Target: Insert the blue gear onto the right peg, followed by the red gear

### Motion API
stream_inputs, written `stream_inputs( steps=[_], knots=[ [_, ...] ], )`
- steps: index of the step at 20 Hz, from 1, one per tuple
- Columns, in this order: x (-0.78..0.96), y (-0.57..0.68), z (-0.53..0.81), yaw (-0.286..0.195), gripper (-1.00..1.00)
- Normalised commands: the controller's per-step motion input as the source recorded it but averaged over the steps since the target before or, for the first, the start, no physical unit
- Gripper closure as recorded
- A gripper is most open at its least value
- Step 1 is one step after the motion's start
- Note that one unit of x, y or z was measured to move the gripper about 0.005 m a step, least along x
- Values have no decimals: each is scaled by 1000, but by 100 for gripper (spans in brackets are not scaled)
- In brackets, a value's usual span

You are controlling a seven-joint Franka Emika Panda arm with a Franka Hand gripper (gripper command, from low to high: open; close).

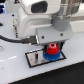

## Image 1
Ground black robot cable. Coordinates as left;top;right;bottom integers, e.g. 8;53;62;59
0;34;36;44

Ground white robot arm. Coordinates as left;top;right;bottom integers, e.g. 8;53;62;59
17;0;82;46

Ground red gear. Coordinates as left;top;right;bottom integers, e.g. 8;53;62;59
47;43;59;55

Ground blue gear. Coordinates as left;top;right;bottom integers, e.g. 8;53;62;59
43;51;61;61

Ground black-framed peg base plate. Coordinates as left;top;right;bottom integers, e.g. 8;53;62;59
25;49;66;68

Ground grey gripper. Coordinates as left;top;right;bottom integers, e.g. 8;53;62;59
36;25;73;53

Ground left metal peg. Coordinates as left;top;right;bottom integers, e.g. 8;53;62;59
33;54;38;62

